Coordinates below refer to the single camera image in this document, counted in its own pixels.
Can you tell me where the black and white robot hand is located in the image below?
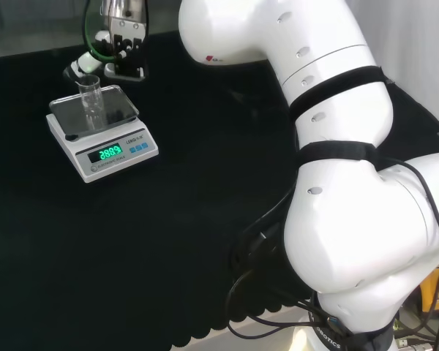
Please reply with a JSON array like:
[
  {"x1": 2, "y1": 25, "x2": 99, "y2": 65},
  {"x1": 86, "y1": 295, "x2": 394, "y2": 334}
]
[{"x1": 62, "y1": 18, "x2": 149, "y2": 83}]

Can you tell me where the clear glass beaker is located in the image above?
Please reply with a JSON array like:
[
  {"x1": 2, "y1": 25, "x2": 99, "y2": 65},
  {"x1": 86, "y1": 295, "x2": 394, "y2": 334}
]
[{"x1": 76, "y1": 74, "x2": 108, "y2": 131}]

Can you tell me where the white electronic balance steel pan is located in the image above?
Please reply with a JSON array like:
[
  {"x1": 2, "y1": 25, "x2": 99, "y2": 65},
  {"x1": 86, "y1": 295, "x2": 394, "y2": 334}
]
[{"x1": 45, "y1": 84, "x2": 160, "y2": 184}]

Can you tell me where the black bench cloth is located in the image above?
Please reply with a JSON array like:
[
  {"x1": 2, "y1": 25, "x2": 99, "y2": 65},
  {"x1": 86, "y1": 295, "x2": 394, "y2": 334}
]
[{"x1": 0, "y1": 31, "x2": 439, "y2": 351}]

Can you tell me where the yellow stop button box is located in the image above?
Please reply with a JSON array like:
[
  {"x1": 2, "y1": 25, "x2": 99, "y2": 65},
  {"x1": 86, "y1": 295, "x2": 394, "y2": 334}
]
[{"x1": 419, "y1": 268, "x2": 439, "y2": 323}]

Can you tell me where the green cable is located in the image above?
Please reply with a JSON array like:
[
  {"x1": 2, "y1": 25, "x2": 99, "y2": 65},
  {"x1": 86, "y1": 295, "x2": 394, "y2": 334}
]
[{"x1": 83, "y1": 0, "x2": 115, "y2": 62}]

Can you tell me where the black cable loop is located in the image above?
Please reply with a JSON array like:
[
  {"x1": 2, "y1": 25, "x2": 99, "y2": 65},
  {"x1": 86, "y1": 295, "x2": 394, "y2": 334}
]
[{"x1": 225, "y1": 268, "x2": 352, "y2": 341}]

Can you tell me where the long black cable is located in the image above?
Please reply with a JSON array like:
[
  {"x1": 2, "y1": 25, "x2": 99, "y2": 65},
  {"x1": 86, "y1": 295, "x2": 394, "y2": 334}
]
[{"x1": 378, "y1": 157, "x2": 439, "y2": 351}]

